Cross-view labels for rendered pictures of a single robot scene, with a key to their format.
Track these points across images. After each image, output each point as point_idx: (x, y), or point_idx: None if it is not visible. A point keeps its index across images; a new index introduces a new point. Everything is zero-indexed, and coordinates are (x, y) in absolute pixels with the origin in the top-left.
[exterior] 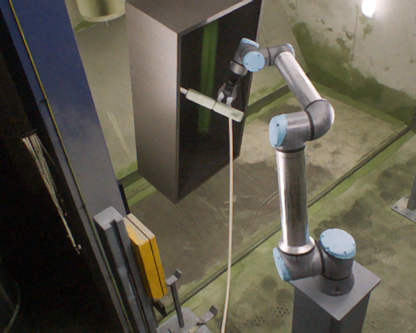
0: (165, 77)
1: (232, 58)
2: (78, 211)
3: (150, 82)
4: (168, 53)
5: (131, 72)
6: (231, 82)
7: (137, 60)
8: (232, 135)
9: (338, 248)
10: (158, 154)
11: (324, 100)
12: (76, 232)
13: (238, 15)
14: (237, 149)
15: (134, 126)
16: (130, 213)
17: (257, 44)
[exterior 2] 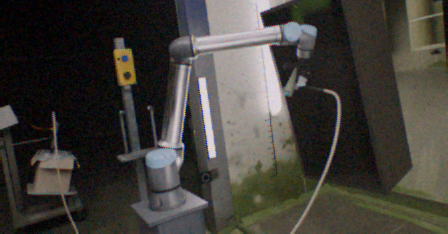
0: (277, 50)
1: (376, 67)
2: None
3: (291, 59)
4: None
5: None
6: (293, 61)
7: (297, 45)
8: (388, 165)
9: (152, 152)
10: (304, 126)
11: (191, 35)
12: None
13: (365, 17)
14: (387, 185)
15: (318, 106)
16: (201, 99)
17: (304, 28)
